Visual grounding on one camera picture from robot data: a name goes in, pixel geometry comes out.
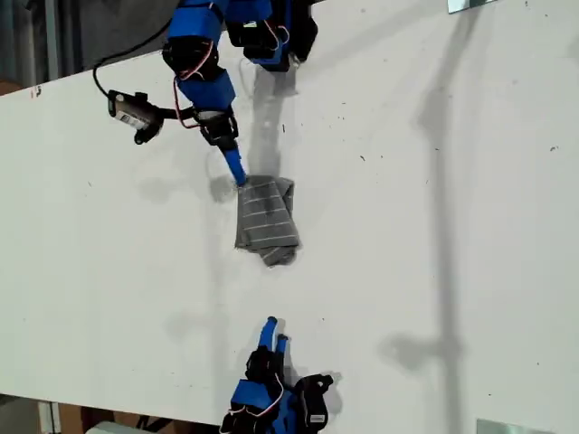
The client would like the white post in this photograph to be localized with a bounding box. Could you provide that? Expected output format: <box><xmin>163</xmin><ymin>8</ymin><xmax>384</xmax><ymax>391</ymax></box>
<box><xmin>38</xmin><ymin>401</ymin><xmax>62</xmax><ymax>434</ymax></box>

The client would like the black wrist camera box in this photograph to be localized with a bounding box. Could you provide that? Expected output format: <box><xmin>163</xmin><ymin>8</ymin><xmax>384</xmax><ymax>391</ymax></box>
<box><xmin>295</xmin><ymin>373</ymin><xmax>336</xmax><ymax>431</ymax></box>
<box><xmin>106</xmin><ymin>89</ymin><xmax>165</xmax><ymax>146</ymax></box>

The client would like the black camera cable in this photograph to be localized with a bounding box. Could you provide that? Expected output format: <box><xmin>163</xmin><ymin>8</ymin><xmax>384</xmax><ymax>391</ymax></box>
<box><xmin>91</xmin><ymin>21</ymin><xmax>176</xmax><ymax>99</ymax></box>

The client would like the brown cardboard box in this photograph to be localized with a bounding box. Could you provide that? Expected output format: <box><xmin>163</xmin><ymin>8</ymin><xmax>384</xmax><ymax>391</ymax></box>
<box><xmin>58</xmin><ymin>403</ymin><xmax>200</xmax><ymax>434</ymax></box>

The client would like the black camera stalk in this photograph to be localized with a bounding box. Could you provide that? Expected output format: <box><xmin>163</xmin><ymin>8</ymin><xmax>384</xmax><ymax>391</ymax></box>
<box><xmin>156</xmin><ymin>105</ymin><xmax>200</xmax><ymax>122</ymax></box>

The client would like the white box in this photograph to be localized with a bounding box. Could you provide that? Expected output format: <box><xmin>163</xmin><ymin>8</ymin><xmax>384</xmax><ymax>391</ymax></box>
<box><xmin>88</xmin><ymin>420</ymin><xmax>153</xmax><ymax>434</ymax></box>

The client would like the shiny metal plate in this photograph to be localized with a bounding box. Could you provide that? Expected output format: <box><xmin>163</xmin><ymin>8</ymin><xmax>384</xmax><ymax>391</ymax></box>
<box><xmin>447</xmin><ymin>0</ymin><xmax>495</xmax><ymax>14</ymax></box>
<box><xmin>476</xmin><ymin>418</ymin><xmax>558</xmax><ymax>434</ymax></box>

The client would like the grey striped square towel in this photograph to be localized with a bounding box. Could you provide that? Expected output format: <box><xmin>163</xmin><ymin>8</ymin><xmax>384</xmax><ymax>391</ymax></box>
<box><xmin>233</xmin><ymin>174</ymin><xmax>302</xmax><ymax>269</ymax></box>

